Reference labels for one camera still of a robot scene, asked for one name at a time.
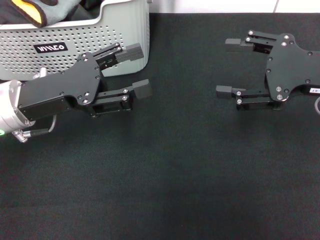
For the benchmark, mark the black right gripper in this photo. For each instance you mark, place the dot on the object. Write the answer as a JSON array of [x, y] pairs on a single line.
[[290, 67]]

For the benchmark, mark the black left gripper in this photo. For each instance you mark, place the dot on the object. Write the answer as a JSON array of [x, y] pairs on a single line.
[[57, 90]]

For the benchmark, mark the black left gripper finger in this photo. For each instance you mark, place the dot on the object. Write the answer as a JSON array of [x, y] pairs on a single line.
[[142, 90], [130, 53]]

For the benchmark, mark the yellow grey towel black trim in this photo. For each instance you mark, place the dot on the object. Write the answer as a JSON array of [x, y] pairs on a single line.
[[27, 11]]

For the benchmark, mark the grey perforated plastic storage box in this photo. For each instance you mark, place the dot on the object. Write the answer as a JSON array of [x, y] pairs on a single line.
[[75, 37]]

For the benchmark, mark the black tablecloth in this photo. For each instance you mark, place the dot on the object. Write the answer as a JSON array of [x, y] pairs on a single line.
[[160, 162]]

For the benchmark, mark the black cloth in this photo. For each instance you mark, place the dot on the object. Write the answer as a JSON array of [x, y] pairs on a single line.
[[87, 8]]

